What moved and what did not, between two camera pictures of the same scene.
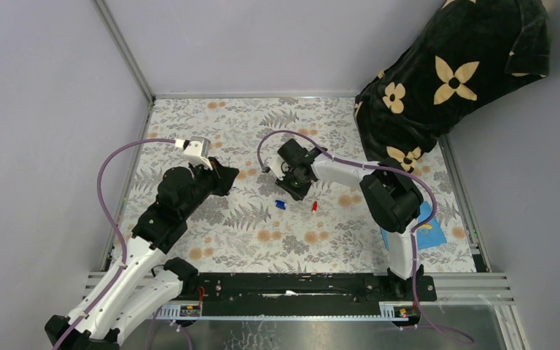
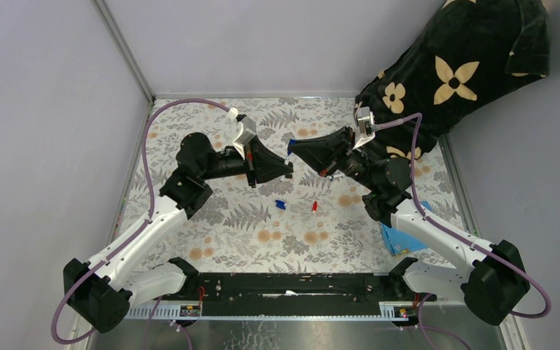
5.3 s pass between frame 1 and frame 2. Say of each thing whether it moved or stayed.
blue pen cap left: stayed
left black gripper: moved
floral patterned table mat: stayed
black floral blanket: stayed
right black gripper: moved
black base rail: stayed
